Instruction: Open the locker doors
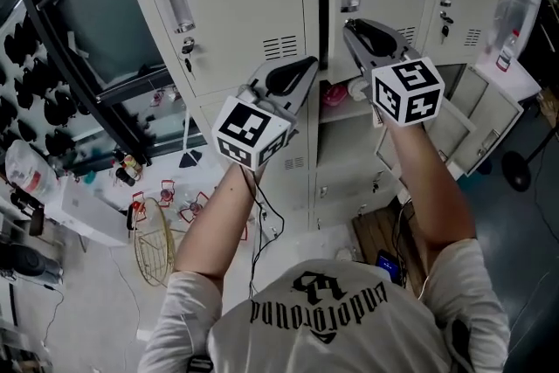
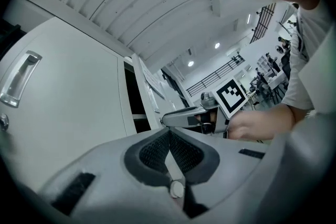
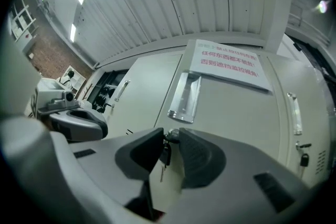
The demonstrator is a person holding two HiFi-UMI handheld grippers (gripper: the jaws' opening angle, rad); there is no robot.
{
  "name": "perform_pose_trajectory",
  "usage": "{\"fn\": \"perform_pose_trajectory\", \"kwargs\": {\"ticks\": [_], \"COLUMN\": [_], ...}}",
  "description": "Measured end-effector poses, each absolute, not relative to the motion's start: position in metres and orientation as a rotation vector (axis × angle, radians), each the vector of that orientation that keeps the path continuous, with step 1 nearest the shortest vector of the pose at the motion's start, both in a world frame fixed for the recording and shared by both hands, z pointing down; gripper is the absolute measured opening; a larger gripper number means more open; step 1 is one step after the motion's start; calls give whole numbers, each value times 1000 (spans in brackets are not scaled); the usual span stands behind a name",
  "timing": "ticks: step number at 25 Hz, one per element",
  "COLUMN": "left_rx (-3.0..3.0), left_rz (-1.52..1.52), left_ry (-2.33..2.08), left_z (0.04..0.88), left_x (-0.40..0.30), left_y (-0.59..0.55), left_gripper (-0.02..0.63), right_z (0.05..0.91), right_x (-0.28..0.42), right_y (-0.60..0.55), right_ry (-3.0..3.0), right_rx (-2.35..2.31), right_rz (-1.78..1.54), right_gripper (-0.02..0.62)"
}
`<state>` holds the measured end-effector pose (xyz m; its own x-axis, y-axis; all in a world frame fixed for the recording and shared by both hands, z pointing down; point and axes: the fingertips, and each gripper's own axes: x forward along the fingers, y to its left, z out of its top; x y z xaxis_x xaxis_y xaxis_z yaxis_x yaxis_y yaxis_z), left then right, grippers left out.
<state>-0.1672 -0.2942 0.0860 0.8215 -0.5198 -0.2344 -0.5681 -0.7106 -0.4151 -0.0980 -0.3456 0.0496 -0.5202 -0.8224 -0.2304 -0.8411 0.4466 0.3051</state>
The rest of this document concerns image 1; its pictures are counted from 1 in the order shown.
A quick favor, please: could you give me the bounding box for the black floor fan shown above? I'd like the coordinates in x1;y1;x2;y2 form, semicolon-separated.
500;134;552;194

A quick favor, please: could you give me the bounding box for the black round appliance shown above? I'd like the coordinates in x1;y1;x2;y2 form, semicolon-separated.
0;242;66;281

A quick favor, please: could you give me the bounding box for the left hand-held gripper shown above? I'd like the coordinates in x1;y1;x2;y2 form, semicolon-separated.
212;55;320;171

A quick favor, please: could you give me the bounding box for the broom with white handle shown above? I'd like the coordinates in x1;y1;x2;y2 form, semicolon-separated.
178;107;205;170

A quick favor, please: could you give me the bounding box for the black phone blue screen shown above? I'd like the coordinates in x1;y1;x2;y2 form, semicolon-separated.
376;248;404;286

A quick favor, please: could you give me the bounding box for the person's white printed shirt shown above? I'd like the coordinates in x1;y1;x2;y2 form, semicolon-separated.
139;238;512;373

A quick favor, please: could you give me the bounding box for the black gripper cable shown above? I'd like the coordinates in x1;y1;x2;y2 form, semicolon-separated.
239;165;286;302

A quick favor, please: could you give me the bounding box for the person's left forearm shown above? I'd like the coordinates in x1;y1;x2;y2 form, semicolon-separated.
173;161;263;280

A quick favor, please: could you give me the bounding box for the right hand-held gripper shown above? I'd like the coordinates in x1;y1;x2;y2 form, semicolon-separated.
342;17;446;130

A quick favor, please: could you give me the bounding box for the person's right forearm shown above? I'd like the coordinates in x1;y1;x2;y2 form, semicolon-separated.
386;120;477;252

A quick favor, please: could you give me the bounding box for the grey strap with buckle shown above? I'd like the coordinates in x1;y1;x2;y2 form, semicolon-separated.
187;353;210;373

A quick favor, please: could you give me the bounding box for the yellow label bottle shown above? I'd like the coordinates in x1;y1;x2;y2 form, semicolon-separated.
121;151;144;181

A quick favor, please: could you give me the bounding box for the gold wire basket stand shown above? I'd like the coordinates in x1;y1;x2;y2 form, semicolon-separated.
132;196;179;288

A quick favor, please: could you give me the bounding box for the wooden slat platform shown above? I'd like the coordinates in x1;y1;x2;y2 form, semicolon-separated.
351;199;432;299

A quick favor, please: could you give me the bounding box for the dark glass bottle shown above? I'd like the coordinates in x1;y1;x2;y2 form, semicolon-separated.
114;164;137;188

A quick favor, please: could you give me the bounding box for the clear bottle red label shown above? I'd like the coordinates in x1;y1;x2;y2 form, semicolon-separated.
494;28;521;72

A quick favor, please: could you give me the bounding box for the group of black helmets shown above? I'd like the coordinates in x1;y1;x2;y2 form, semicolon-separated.
0;10;91;161

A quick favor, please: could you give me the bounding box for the black window frame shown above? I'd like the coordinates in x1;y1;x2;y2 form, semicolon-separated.
8;0;206;169

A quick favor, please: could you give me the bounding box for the clear plastic water barrel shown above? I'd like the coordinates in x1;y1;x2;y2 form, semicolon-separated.
3;138;59;207

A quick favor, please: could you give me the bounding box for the pink pouch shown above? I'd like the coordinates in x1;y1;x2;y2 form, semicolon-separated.
321;82;349;109

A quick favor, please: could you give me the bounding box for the white carton box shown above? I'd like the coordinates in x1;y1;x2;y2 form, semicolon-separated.
45;176;131;249

